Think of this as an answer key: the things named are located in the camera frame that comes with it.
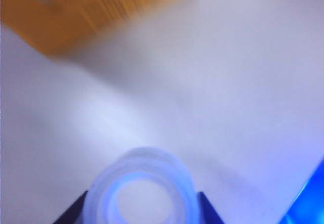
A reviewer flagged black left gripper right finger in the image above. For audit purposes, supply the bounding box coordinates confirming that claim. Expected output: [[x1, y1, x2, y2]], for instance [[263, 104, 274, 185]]
[[194, 190, 224, 224]]

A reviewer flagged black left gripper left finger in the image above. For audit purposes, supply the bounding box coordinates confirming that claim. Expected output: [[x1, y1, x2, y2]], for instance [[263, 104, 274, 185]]
[[52, 190, 89, 224]]

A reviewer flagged transparent tape roll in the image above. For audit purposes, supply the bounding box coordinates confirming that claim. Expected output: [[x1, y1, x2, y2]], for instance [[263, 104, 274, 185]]
[[80, 146, 197, 224]]

